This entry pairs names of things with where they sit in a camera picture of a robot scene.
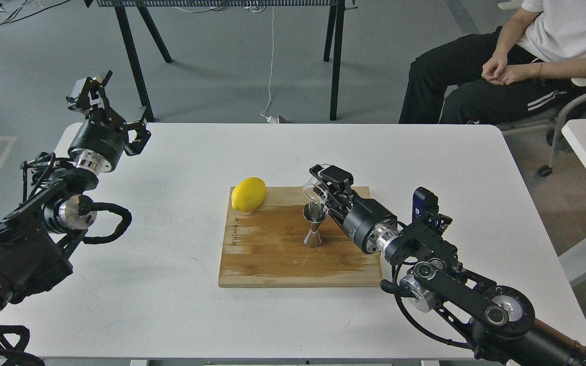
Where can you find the steel double jigger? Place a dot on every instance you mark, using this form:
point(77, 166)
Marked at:
point(312, 238)

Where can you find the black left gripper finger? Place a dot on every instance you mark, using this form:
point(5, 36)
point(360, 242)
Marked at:
point(142, 135)
point(88, 97)

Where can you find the seated person white shirt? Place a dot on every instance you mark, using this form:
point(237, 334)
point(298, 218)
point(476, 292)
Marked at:
point(521, 69)

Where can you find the wooden cutting board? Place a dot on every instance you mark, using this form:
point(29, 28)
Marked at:
point(265, 249)

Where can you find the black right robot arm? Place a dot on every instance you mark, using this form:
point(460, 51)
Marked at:
point(435, 293)

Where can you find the black frame table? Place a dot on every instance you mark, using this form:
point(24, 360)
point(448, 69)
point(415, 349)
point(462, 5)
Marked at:
point(179, 49)

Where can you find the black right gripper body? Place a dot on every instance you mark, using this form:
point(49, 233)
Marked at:
point(365, 221)

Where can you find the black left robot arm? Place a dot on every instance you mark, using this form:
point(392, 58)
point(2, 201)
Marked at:
point(55, 215)

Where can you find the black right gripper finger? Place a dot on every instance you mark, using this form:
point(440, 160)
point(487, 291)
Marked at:
point(322, 202)
point(340, 181)

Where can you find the clear glass measuring cup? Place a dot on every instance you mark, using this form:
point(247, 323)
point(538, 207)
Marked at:
point(315, 179)

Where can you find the yellow lemon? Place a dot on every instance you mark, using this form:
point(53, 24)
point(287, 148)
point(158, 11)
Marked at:
point(248, 195)

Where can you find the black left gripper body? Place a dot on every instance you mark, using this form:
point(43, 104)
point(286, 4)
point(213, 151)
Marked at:
point(99, 144)

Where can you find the grey office chair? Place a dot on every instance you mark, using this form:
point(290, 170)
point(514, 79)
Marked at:
point(557, 117)

